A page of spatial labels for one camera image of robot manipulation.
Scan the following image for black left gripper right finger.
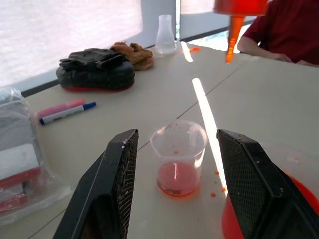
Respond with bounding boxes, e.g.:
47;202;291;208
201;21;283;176
216;128;319;239

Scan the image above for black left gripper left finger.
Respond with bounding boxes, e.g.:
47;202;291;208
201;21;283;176
53;128;139;239

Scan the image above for clear beaker with pink liquid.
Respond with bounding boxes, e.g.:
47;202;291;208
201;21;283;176
150;119;209;198

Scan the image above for white marker with blue cap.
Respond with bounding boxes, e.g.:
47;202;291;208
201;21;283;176
39;102;97;125

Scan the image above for pink marker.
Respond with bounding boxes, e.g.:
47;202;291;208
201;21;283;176
37;98;86;120

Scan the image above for clear plastic bag with boxes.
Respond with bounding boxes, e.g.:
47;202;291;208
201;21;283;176
0;87;73;226

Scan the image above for black gloves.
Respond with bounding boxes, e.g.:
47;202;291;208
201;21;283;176
59;48;126;71

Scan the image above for brown crumpled cloth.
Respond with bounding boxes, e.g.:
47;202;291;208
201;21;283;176
110;41;155;71

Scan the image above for person in dark red shirt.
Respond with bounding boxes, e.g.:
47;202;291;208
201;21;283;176
237;0;319;67

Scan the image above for clear conical glass flask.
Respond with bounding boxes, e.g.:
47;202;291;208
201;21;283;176
155;14;177;55

